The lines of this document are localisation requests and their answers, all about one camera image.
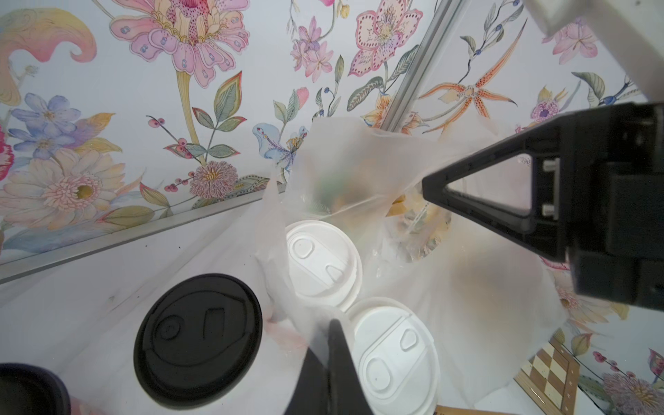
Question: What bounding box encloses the clear plastic carrier bag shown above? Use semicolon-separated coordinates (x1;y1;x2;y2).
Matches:
383;183;452;264

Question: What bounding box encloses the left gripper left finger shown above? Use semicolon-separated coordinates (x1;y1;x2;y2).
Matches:
284;349;329;415

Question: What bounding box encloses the red cup black lid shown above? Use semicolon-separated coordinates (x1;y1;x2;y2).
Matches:
1;363;72;415
133;273;263;410

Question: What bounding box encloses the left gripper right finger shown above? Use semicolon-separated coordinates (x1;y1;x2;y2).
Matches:
328;319;374;415

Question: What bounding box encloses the wooden chessboard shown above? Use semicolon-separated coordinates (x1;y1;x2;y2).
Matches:
515;337;580;415

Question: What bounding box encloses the red cup white lid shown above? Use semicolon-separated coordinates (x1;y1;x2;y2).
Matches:
348;297;440;414
286;221;363;312

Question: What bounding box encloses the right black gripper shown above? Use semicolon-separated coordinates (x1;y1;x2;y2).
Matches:
422;103;663;311

